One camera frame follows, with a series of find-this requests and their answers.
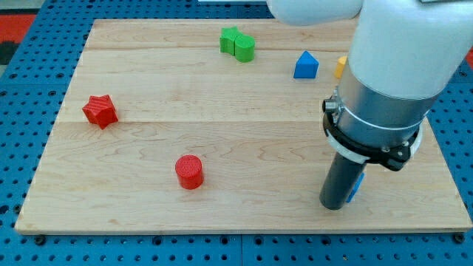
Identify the blue triangle block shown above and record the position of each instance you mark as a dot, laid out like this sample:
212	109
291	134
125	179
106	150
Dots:
306	66

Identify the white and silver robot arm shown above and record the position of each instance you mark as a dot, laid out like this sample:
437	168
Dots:
402	56

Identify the blue cube block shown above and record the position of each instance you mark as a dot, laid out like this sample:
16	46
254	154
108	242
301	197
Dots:
355	187

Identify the red cylinder block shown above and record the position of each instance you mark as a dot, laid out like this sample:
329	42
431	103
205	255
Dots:
189	171

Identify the wooden board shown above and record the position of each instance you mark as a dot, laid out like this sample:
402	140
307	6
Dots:
256	129

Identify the green cylinder block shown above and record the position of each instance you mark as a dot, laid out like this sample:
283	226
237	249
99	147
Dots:
244	48

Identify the green star block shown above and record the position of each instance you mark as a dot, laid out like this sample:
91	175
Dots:
227	39

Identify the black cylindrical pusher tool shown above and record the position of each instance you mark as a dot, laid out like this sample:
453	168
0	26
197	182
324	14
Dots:
339	182

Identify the yellow block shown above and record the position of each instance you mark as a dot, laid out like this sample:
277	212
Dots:
340	65

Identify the red star block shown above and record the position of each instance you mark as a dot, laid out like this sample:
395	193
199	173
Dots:
100	111

